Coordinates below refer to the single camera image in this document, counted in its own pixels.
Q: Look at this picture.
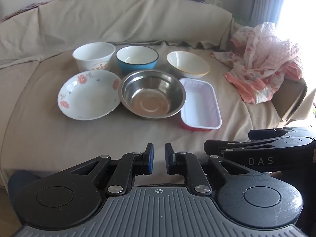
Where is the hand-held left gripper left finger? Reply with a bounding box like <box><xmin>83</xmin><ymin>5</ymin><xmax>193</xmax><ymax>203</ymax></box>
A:
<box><xmin>70</xmin><ymin>143</ymin><xmax>155</xmax><ymax>196</ymax></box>

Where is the white paper bowl red print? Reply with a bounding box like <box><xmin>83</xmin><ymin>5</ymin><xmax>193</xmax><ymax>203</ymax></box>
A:
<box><xmin>72</xmin><ymin>42</ymin><xmax>116</xmax><ymax>72</ymax></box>

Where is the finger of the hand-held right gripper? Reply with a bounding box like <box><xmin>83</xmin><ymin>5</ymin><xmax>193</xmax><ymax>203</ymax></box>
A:
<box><xmin>204</xmin><ymin>136</ymin><xmax>316</xmax><ymax>157</ymax></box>
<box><xmin>248</xmin><ymin>127</ymin><xmax>316</xmax><ymax>141</ymax></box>

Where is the cardboard box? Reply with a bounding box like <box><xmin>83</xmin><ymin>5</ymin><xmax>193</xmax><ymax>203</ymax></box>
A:
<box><xmin>272</xmin><ymin>78</ymin><xmax>309</xmax><ymax>122</ymax></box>

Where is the stainless steel bowl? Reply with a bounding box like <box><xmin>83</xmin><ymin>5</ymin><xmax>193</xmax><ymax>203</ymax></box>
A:
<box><xmin>118</xmin><ymin>70</ymin><xmax>187</xmax><ymax>120</ymax></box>

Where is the beige covered sofa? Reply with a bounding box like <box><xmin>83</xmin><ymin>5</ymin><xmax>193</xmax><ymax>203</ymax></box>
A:
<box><xmin>0</xmin><ymin>0</ymin><xmax>309</xmax><ymax>188</ymax></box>

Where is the patterned cloth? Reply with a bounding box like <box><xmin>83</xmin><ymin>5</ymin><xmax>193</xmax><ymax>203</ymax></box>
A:
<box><xmin>0</xmin><ymin>2</ymin><xmax>50</xmax><ymax>23</ymax></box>

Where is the white floral plate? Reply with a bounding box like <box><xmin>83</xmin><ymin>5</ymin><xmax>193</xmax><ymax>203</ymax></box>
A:
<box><xmin>57</xmin><ymin>70</ymin><xmax>122</xmax><ymax>121</ymax></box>

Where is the blue enamel bowl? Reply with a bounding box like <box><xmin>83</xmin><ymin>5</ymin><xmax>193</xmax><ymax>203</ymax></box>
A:
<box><xmin>116</xmin><ymin>46</ymin><xmax>159</xmax><ymax>74</ymax></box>

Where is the white plastic tray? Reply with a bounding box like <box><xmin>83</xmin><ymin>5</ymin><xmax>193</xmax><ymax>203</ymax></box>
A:
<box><xmin>179</xmin><ymin>77</ymin><xmax>222</xmax><ymax>132</ymax></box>

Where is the pink patterned blanket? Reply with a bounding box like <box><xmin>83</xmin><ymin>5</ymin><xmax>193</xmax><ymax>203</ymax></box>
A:
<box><xmin>211</xmin><ymin>22</ymin><xmax>305</xmax><ymax>104</ymax></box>

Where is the cream bowl yellow rim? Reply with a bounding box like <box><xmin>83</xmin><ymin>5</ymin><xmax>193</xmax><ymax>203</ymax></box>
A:
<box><xmin>166</xmin><ymin>51</ymin><xmax>211</xmax><ymax>79</ymax></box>

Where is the grey curtain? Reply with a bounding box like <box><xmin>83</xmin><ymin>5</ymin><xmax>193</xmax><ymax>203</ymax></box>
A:
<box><xmin>250</xmin><ymin>0</ymin><xmax>292</xmax><ymax>27</ymax></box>

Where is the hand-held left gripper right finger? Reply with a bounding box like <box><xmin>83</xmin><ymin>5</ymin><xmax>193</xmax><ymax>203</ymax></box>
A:
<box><xmin>165</xmin><ymin>143</ymin><xmax>250</xmax><ymax>196</ymax></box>

